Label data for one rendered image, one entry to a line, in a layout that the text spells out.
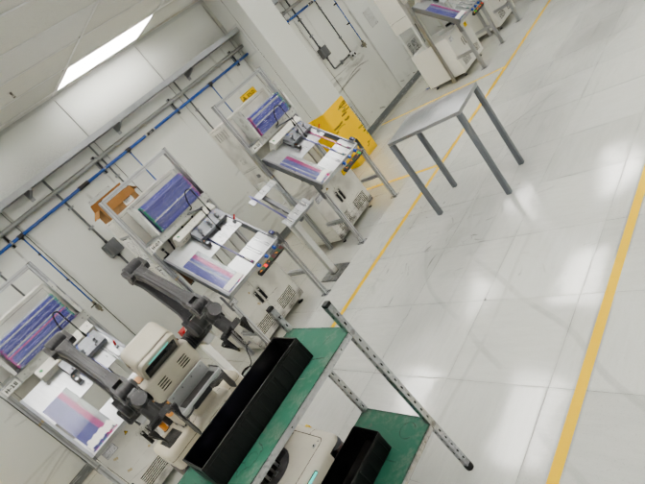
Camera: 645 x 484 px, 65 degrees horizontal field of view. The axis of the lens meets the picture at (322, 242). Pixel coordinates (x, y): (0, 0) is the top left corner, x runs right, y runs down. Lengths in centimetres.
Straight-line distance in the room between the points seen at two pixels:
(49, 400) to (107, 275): 205
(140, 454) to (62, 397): 72
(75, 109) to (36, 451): 348
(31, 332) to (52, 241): 179
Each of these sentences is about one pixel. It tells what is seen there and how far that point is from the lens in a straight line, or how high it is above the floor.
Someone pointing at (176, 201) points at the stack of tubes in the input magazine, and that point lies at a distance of 459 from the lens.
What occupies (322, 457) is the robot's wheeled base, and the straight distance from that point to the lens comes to 283.
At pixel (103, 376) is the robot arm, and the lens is 214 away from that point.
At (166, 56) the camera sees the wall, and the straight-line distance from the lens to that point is 686.
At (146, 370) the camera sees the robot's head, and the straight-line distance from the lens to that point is 235.
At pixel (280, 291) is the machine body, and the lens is 478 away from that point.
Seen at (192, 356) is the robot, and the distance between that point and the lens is 247.
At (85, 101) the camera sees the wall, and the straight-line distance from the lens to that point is 629.
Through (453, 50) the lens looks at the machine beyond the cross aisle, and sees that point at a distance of 776.
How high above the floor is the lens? 192
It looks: 19 degrees down
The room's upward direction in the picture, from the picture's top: 40 degrees counter-clockwise
